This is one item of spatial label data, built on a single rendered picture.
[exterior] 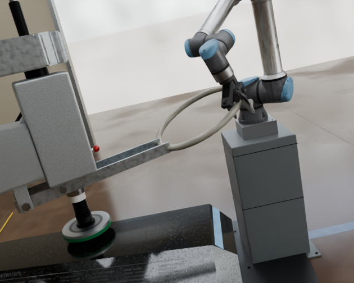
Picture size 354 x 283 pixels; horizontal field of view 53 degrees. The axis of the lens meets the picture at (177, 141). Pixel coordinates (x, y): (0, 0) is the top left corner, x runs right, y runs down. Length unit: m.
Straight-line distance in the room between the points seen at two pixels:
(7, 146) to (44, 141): 0.13
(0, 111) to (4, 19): 1.50
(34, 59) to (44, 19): 4.90
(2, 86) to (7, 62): 5.21
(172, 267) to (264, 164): 1.07
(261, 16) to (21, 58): 1.28
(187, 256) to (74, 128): 0.65
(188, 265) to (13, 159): 0.76
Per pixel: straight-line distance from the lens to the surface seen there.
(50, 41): 1.43
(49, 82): 1.41
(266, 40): 2.12
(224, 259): 1.40
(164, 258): 1.41
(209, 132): 1.53
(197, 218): 1.56
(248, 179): 2.25
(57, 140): 1.43
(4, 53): 1.40
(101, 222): 1.63
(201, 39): 1.68
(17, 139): 1.43
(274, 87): 2.16
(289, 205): 2.41
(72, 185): 1.54
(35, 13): 6.34
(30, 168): 1.45
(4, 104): 6.66
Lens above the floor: 1.56
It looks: 17 degrees down
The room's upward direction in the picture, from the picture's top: 13 degrees counter-clockwise
